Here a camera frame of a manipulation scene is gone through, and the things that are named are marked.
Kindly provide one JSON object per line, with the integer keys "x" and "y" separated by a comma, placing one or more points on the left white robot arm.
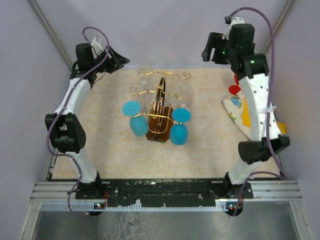
{"x": 64, "y": 130}

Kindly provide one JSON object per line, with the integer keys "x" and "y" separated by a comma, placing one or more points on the aluminium corner post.
{"x": 53, "y": 36}
{"x": 289, "y": 4}

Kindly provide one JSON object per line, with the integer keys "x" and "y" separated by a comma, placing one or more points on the blue wine glass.
{"x": 179, "y": 131}
{"x": 137, "y": 122}

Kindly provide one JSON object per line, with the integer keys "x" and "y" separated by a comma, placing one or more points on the patterned yellow cloth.
{"x": 237, "y": 108}

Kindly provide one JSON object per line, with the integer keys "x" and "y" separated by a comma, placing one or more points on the left aluminium corner post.
{"x": 53, "y": 36}

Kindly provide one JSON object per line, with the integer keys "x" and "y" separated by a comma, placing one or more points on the gold wire glass rack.
{"x": 158, "y": 107}

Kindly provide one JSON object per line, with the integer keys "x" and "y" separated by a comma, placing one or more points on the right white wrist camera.
{"x": 230, "y": 21}

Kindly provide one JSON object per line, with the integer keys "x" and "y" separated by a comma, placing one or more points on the red plastic wine glass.
{"x": 234, "y": 89}

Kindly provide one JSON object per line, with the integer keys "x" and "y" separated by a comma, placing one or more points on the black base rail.
{"x": 162, "y": 195}

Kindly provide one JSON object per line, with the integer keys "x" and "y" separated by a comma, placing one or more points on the left blue wine glass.
{"x": 137, "y": 122}

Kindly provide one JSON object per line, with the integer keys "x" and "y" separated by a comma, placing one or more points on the right blue wine glass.
{"x": 179, "y": 131}

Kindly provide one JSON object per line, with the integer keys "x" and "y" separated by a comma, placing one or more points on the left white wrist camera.
{"x": 96, "y": 45}

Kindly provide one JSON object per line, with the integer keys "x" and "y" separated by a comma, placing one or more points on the clear wine glass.
{"x": 143, "y": 70}
{"x": 135, "y": 87}
{"x": 184, "y": 94}

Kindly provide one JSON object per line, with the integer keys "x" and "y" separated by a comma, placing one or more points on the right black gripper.
{"x": 215, "y": 40}

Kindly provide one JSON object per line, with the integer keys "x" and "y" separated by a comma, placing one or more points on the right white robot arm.
{"x": 253, "y": 75}

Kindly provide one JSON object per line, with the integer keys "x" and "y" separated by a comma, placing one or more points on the right aluminium corner post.
{"x": 289, "y": 4}

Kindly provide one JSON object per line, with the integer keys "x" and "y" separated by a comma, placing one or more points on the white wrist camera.
{"x": 96, "y": 45}
{"x": 230, "y": 21}

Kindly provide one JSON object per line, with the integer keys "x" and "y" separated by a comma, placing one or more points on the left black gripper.
{"x": 115, "y": 57}

